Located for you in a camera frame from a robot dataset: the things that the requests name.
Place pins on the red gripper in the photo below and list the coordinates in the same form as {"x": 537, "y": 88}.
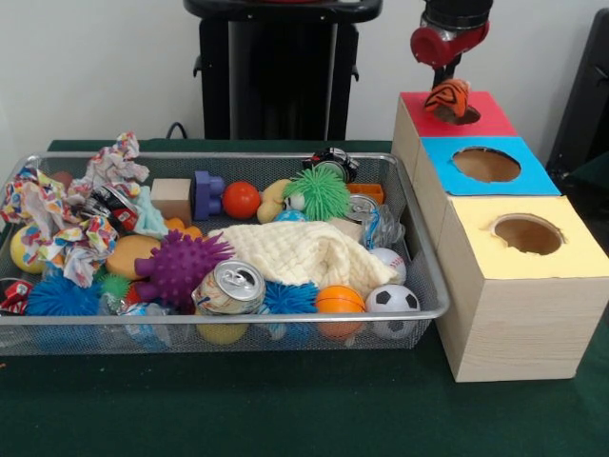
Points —
{"x": 438, "y": 48}

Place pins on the orange striped tiger toy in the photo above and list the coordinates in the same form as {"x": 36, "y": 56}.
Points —
{"x": 448, "y": 99}

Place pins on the plain wooden cube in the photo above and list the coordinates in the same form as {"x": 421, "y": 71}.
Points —
{"x": 172, "y": 198}

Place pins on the clear mesh bin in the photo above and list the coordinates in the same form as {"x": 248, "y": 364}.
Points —
{"x": 433, "y": 286}

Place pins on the wooden box with three holes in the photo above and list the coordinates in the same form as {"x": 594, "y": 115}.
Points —
{"x": 514, "y": 324}

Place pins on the black chair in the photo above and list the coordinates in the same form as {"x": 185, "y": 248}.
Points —
{"x": 590, "y": 105}

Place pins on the green fuzzy toy with eyes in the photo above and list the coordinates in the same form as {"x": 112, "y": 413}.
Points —
{"x": 322, "y": 195}

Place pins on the cream knitted cloth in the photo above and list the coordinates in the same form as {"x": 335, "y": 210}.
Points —
{"x": 304, "y": 255}

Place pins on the small soccer ball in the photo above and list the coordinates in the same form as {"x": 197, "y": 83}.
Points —
{"x": 393, "y": 300}

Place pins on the small red ball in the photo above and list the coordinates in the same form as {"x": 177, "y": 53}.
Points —
{"x": 242, "y": 200}

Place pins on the small orange basketball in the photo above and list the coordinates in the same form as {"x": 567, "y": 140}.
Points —
{"x": 340, "y": 300}

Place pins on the crushed silver can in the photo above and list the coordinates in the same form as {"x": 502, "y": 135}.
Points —
{"x": 233, "y": 286}

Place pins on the purple spiky ball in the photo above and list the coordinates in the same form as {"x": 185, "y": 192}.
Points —
{"x": 181, "y": 268}

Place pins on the colourful patterned cloth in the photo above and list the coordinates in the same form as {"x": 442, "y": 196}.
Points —
{"x": 67, "y": 224}

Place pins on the blue spiky ball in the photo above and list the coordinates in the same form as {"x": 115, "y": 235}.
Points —
{"x": 65, "y": 295}

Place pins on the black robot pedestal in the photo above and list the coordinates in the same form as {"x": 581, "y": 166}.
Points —
{"x": 276, "y": 76}

